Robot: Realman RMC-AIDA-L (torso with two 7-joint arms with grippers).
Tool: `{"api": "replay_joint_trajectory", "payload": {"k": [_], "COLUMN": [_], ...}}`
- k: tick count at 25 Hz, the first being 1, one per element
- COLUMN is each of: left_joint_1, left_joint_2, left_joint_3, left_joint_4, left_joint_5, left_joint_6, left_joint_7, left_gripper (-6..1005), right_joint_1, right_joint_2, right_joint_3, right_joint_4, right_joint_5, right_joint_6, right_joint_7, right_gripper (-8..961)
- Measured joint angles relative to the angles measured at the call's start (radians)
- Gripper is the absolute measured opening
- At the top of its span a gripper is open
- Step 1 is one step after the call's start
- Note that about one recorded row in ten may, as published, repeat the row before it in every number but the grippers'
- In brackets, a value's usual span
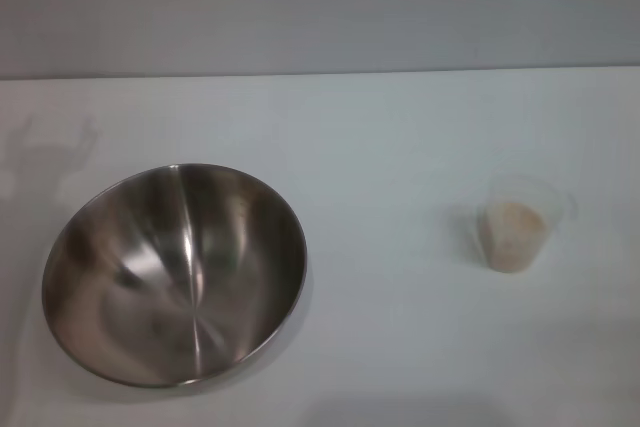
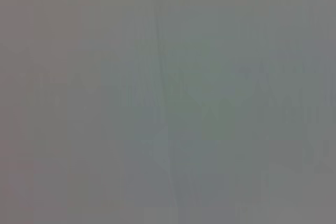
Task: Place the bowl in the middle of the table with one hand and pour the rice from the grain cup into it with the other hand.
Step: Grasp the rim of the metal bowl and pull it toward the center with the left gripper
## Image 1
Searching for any stainless steel mixing bowl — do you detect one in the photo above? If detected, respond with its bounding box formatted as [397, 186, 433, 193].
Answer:
[41, 162, 308, 389]

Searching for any white uncooked rice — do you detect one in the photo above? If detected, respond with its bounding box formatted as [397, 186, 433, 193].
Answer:
[482, 199, 547, 274]

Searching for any clear plastic measuring cup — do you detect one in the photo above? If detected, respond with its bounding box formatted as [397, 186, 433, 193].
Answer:
[476, 172, 579, 275]

